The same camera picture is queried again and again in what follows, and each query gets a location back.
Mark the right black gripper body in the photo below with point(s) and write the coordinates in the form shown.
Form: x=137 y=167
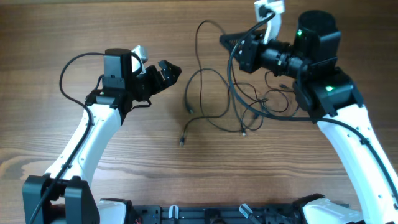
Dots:
x=253 y=61

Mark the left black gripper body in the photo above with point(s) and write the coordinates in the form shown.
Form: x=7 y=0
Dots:
x=147 y=84

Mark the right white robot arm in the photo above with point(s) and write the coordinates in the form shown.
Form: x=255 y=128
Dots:
x=333 y=102

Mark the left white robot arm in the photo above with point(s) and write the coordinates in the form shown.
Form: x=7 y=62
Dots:
x=63 y=193

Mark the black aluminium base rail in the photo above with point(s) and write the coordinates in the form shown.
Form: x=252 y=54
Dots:
x=271 y=213

